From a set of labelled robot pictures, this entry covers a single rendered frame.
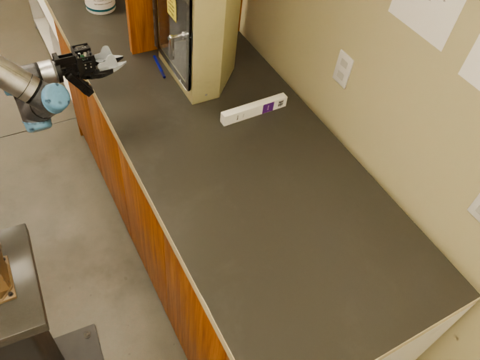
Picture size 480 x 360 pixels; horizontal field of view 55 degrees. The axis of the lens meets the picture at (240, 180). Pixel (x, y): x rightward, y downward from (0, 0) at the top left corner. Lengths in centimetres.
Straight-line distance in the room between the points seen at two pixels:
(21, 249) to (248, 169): 71
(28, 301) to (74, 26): 124
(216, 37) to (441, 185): 84
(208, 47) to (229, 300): 83
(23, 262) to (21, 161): 163
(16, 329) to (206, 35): 101
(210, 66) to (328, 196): 60
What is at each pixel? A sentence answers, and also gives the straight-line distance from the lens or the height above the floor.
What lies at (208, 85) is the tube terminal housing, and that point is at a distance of 170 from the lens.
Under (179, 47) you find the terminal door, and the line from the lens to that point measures 167.
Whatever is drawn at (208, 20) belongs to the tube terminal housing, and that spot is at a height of 127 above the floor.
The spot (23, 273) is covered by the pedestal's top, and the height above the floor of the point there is 94.
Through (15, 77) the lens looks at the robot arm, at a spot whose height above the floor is 128.
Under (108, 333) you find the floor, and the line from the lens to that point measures 226.
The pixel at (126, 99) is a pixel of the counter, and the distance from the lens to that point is 176.
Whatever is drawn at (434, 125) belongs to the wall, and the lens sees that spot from 140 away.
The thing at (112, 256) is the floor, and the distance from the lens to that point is 244.
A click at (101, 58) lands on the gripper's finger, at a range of 158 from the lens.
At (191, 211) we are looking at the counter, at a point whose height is 94.
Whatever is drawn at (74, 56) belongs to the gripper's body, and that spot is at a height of 122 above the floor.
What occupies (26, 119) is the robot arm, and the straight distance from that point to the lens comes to 148.
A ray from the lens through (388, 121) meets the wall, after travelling 153.
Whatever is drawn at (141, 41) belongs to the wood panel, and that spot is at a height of 99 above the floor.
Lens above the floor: 206
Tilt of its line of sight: 49 degrees down
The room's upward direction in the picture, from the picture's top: 8 degrees clockwise
